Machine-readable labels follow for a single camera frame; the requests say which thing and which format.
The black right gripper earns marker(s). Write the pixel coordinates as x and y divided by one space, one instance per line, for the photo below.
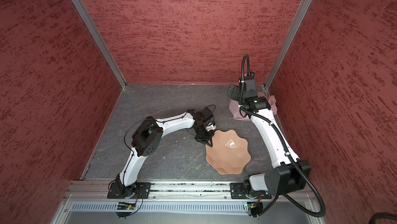
237 89

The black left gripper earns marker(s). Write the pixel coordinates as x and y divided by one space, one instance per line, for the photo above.
205 140

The pink plastic bag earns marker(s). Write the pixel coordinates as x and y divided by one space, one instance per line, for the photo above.
234 108

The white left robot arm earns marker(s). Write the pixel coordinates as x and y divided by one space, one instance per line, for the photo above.
145 141

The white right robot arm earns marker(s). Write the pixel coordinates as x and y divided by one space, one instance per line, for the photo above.
283 178

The pink wavy bowl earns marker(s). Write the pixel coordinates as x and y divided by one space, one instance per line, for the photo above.
229 153

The right circuit board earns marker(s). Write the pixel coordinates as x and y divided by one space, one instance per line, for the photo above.
254 209

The circuit board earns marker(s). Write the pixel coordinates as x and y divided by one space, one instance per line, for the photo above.
254 209
126 206

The left circuit board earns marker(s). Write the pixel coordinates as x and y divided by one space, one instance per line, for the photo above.
126 206

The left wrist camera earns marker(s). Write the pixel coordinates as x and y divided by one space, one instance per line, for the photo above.
210 126

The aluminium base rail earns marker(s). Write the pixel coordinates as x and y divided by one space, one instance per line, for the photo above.
180 197

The right corner aluminium post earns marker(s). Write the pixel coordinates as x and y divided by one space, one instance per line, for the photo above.
297 20

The corner aluminium post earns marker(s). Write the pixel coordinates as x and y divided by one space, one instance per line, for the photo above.
87 19
297 20

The left corner aluminium post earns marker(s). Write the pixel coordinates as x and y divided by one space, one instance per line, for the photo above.
87 19

